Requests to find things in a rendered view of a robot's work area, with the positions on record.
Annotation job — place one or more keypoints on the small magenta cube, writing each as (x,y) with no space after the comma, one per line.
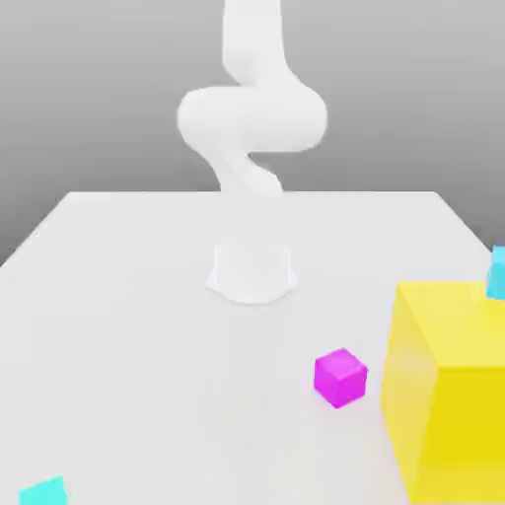
(340,378)

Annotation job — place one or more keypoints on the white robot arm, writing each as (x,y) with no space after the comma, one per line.
(252,118)

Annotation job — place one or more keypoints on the small light blue cube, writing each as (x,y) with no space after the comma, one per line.
(497,276)

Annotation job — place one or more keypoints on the small cyan cube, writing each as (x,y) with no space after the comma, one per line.
(43,493)

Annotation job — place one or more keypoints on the large yellow box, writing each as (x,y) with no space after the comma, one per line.
(453,394)

